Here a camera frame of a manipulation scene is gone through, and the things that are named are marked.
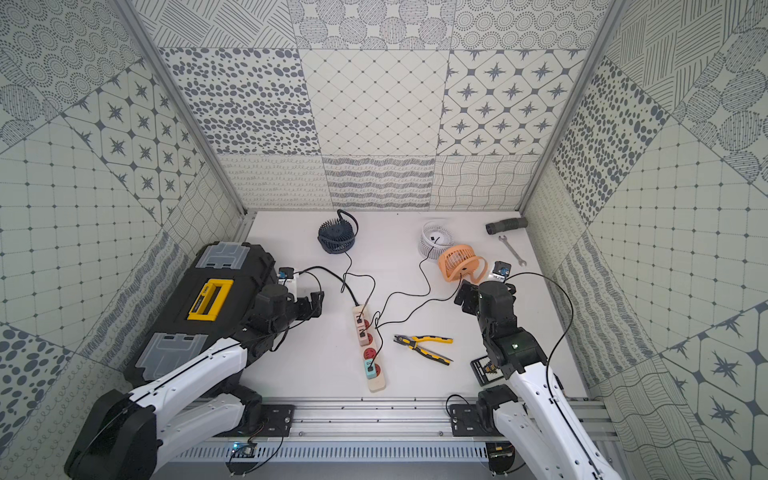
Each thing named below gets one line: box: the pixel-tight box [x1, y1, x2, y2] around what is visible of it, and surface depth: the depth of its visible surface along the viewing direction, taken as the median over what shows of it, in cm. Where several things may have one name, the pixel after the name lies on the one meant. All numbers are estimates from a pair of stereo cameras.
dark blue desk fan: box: [317, 209, 359, 254], surface depth 109 cm
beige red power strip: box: [352, 305, 386, 393], surface depth 83 cm
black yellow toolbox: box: [123, 241, 279, 392], surface depth 76 cm
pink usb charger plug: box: [358, 327, 369, 346], surface depth 82 cm
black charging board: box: [470, 355, 505, 387], surface depth 83 cm
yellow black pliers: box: [394, 334, 454, 366], surface depth 87 cm
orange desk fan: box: [438, 244, 488, 283], surface depth 95 cm
